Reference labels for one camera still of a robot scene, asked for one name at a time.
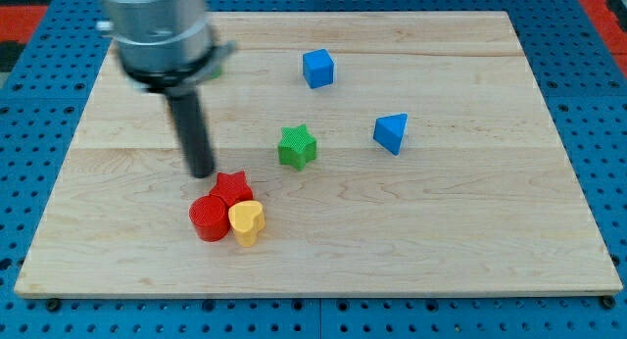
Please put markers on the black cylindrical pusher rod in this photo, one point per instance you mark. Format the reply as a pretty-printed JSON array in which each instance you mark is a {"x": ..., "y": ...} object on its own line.
[{"x": 190, "y": 126}]

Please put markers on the red cylinder block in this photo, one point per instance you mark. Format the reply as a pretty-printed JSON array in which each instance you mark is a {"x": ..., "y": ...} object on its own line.
[{"x": 209, "y": 217}]

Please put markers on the green block behind arm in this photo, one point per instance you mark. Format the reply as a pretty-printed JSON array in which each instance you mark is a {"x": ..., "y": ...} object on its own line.
[{"x": 216, "y": 73}]

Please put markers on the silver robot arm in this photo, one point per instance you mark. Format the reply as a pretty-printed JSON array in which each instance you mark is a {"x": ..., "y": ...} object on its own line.
[{"x": 169, "y": 47}]

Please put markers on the red star block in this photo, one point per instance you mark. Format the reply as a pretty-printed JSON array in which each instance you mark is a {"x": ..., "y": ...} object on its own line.
[{"x": 232, "y": 188}]

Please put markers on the green star block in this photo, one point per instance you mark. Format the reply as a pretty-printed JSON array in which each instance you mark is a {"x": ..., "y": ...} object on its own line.
[{"x": 296, "y": 147}]

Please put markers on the yellow heart block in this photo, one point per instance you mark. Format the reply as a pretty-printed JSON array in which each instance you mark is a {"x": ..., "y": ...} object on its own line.
[{"x": 247, "y": 220}]

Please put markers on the blue cube block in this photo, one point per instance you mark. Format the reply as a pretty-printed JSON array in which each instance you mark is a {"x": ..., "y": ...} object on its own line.
[{"x": 318, "y": 68}]

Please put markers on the blue triangle block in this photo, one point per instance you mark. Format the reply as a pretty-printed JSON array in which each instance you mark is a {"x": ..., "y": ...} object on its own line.
[{"x": 389, "y": 132}]

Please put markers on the wooden board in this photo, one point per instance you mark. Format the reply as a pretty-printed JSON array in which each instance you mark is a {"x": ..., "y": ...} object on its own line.
[{"x": 481, "y": 201}]

